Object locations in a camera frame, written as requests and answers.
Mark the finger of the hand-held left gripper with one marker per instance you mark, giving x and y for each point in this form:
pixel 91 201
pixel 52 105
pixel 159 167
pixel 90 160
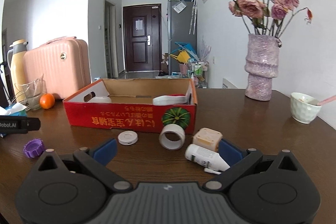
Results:
pixel 33 123

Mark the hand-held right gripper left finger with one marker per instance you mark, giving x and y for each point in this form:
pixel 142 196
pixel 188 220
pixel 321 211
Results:
pixel 105 151

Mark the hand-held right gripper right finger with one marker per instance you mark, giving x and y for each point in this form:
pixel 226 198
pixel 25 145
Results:
pixel 232 151

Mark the purple bottle cap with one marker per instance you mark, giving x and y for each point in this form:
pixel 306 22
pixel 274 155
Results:
pixel 34 148

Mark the white round lid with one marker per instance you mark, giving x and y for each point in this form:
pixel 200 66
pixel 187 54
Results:
pixel 127 138

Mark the white spray bottle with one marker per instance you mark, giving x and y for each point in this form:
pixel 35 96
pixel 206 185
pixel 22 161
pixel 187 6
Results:
pixel 204 157

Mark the beige plug adapter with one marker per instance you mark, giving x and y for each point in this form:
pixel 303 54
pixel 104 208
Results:
pixel 207 138

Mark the red cardboard box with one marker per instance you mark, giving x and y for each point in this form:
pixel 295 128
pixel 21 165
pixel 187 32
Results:
pixel 126 116

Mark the clear plastic bead box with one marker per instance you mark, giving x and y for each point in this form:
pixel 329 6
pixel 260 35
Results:
pixel 100 100

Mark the white tape roll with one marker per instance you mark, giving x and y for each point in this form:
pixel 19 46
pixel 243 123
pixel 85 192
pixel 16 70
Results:
pixel 173 144

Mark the white red lint brush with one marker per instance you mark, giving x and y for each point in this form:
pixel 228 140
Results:
pixel 168 100

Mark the blue tissue pack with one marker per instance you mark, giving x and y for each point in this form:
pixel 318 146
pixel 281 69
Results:
pixel 13 109

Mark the glass pitcher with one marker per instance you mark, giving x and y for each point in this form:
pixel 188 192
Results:
pixel 34 98

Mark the orange tangerine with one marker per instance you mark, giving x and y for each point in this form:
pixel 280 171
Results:
pixel 47 101

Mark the yellow thermos jug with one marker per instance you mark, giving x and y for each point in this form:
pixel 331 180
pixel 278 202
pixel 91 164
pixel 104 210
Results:
pixel 17 71

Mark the pink suitcase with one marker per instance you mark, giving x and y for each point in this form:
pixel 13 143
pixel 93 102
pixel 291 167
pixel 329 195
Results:
pixel 57 69

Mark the white ribbed cup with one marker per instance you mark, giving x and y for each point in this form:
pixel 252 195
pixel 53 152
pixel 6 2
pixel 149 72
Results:
pixel 304 109

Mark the small trolley with bottles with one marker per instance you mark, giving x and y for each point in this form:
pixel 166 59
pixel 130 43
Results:
pixel 199 71

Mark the purple ceramic vase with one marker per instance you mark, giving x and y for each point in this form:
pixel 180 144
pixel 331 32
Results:
pixel 261 66

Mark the pink bucket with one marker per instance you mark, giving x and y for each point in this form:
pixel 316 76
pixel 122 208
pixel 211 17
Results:
pixel 183 69

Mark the dried lavender bunch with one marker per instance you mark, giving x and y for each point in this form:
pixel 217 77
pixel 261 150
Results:
pixel 206 49

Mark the pink spoon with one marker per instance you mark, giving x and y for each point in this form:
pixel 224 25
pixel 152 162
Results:
pixel 326 100

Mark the blue and yellow hangers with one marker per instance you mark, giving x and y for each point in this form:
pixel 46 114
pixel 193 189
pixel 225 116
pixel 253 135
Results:
pixel 183 52

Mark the dark brown door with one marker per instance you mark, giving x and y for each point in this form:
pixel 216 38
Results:
pixel 141 40

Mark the paper notice on door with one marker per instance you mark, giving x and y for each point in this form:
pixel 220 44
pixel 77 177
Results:
pixel 138 24

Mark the grey refrigerator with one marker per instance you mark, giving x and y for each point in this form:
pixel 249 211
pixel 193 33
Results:
pixel 181 29

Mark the folded clear umbrella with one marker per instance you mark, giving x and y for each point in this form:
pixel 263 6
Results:
pixel 193 16

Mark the clear bag on refrigerator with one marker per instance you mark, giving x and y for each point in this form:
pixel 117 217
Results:
pixel 180 7

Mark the white wall heater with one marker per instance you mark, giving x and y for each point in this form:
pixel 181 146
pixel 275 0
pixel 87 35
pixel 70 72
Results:
pixel 229 84

